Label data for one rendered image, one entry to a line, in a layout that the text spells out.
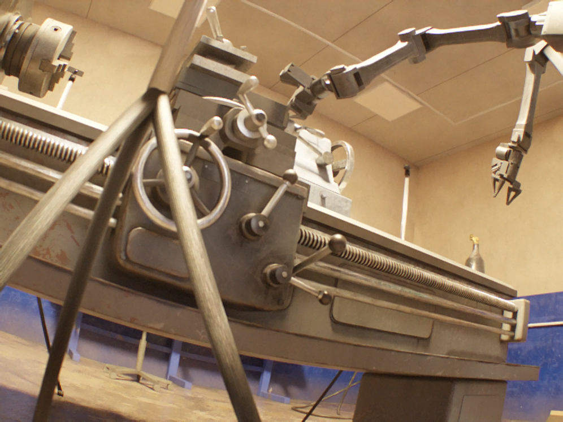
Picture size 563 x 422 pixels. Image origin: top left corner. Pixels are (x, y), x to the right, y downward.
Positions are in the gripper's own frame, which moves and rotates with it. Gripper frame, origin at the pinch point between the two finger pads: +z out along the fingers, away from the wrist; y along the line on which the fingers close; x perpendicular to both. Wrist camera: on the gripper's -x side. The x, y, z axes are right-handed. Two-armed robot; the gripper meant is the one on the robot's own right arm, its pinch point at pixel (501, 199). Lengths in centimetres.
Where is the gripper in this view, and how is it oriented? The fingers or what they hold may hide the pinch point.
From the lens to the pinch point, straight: 177.5
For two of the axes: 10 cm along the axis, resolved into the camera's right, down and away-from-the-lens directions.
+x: 2.8, 2.9, -9.2
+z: -3.7, 9.1, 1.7
